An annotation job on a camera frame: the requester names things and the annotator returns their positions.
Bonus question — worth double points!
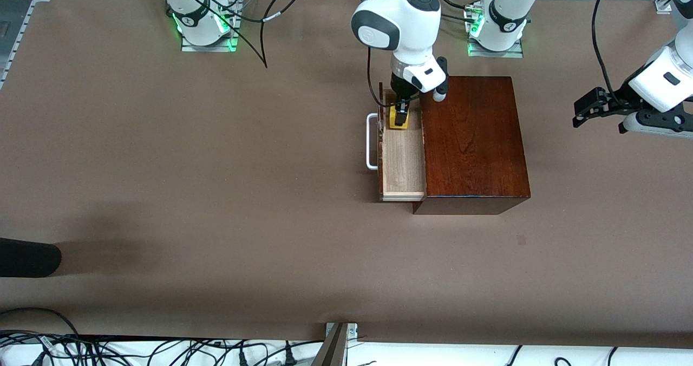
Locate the yellow cube block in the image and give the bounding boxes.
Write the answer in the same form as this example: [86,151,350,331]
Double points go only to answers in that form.
[387,106,410,130]

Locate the wooden drawer with white handle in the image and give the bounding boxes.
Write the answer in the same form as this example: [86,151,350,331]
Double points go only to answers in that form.
[367,82,428,202]

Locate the dark wooden drawer cabinet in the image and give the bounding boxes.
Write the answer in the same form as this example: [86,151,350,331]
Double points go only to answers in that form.
[413,76,531,215]

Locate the brown table cover sheet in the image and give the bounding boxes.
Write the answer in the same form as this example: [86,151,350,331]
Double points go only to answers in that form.
[0,0,693,350]

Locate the black cylindrical object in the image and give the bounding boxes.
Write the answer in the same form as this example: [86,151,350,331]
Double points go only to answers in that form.
[0,238,62,278]

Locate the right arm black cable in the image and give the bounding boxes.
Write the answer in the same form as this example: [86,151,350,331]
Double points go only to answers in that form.
[179,0,420,108]

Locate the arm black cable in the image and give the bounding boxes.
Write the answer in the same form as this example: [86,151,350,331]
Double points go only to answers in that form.
[592,0,629,104]
[179,0,420,108]

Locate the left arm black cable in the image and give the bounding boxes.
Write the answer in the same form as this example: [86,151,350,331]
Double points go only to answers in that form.
[592,0,629,104]

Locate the black cable to left base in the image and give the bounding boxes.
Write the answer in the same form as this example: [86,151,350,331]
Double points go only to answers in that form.
[433,0,482,24]

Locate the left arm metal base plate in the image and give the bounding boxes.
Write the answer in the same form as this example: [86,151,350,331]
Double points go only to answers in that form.
[467,37,525,58]

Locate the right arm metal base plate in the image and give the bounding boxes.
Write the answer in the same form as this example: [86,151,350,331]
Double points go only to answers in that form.
[180,0,240,53]

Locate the metal table edge bracket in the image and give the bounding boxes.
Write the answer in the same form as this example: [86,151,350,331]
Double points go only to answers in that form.
[311,323,358,366]

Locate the tangle of black cables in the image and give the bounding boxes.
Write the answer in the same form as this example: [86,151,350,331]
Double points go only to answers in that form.
[0,331,325,366]

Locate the aluminium frame rail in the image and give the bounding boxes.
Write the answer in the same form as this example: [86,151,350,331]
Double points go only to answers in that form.
[0,0,55,89]

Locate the arched black cable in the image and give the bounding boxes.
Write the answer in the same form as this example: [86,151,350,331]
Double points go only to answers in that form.
[0,307,82,337]

